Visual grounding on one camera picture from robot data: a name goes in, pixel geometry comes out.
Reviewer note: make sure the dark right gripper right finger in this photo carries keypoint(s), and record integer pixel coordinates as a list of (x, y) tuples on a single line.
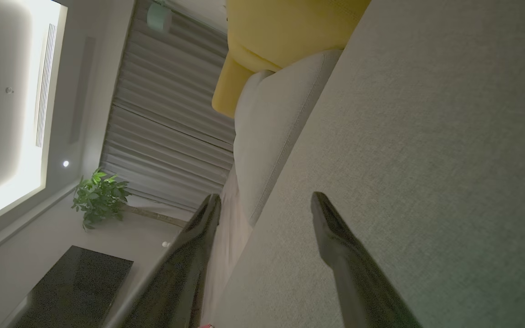
[(358, 273)]

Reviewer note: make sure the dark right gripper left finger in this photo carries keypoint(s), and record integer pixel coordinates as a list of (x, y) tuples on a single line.
[(180, 273)]

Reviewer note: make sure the black flat panel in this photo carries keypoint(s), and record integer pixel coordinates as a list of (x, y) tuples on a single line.
[(75, 291)]

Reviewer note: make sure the green potted plant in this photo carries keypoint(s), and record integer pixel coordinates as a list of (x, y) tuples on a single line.
[(100, 198)]

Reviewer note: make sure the large grey sofa seat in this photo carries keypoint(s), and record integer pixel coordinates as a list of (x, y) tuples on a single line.
[(426, 136)]

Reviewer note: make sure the long grey sofa seat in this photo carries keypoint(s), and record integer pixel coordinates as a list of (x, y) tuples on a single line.
[(276, 136)]

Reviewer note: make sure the grey pleated curtain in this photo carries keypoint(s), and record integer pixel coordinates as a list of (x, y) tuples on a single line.
[(171, 114)]

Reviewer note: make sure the yellow sofa back cushion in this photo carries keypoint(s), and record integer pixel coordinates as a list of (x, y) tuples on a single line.
[(290, 27), (233, 86)]

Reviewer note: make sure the white ceiling air vent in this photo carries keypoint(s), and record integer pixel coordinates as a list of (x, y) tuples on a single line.
[(45, 86)]

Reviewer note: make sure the pale green round device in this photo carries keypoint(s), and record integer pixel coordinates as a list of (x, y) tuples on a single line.
[(159, 17)]

